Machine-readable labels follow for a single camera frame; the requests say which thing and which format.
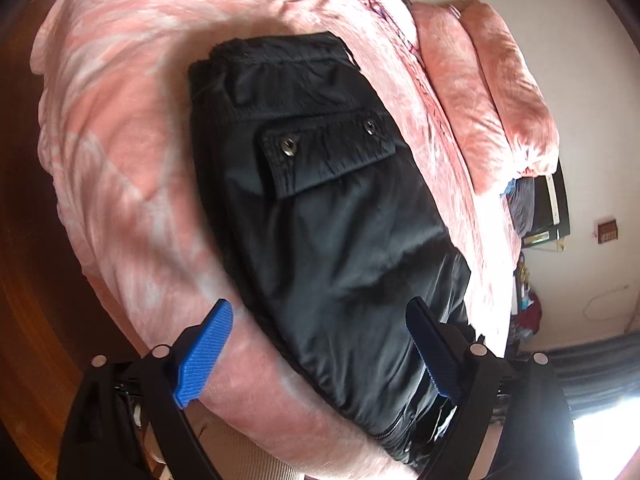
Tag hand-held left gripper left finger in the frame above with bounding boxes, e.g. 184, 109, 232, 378
56, 299, 235, 480

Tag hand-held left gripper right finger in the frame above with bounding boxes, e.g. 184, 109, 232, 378
405, 297, 574, 480

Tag black padded pants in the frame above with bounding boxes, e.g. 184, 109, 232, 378
187, 31, 489, 472

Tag person's leg in white pants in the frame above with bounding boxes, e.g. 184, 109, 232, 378
150, 405, 321, 480

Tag pile of clothes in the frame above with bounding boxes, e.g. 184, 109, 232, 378
510, 254, 544, 347

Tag dark patterned curtain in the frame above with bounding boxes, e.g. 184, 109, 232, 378
510, 331, 640, 421

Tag grey pillow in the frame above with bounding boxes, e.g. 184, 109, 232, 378
507, 180, 539, 239

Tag dark wooden headboard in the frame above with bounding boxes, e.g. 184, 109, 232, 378
520, 160, 572, 249

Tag bed with pink sheet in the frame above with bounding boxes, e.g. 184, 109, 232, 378
27, 0, 527, 480

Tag folded pink duvet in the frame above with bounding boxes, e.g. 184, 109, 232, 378
410, 0, 560, 197

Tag folded white knit cloth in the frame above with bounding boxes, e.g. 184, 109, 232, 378
360, 0, 417, 56

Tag thin wall cable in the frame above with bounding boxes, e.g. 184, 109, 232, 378
585, 285, 632, 322

